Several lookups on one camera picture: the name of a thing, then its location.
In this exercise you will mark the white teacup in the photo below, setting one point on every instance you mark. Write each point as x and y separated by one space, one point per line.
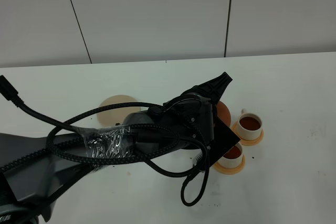
249 126
232 157

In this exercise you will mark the far white teacup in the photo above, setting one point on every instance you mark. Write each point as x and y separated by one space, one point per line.
249 126

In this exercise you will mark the orange coaster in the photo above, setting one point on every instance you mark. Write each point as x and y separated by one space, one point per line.
228 171
247 142

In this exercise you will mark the brown clay teapot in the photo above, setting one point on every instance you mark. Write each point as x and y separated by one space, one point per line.
223 113

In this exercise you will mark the near orange coaster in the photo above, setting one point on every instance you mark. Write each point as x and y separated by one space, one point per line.
228 171

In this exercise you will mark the near white teacup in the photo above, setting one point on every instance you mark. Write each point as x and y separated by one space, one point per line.
232 157

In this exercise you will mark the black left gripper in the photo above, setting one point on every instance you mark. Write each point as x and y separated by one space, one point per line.
179 113

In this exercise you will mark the cream round teapot saucer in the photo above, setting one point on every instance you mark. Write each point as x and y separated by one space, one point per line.
115 116

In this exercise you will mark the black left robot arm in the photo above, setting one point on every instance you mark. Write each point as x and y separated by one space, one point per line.
35 172

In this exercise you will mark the far orange coaster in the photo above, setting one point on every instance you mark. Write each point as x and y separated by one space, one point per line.
247 142

